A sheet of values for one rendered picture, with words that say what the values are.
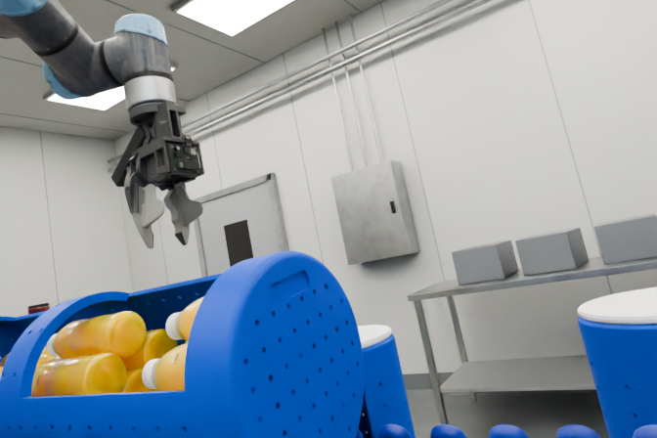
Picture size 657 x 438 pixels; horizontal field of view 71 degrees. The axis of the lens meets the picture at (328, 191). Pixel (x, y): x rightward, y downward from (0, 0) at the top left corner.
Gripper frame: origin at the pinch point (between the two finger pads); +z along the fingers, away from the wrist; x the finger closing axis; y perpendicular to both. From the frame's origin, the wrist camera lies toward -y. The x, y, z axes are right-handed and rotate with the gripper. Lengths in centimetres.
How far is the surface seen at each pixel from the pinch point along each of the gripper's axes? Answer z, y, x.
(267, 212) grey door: -56, -235, 332
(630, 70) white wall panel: -77, 96, 327
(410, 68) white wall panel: -141, -53, 332
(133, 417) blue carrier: 21.2, 6.5, -13.5
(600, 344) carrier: 31, 51, 41
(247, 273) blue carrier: 7.9, 20.8, -6.4
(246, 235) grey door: -39, -268, 333
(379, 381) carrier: 34, 10, 39
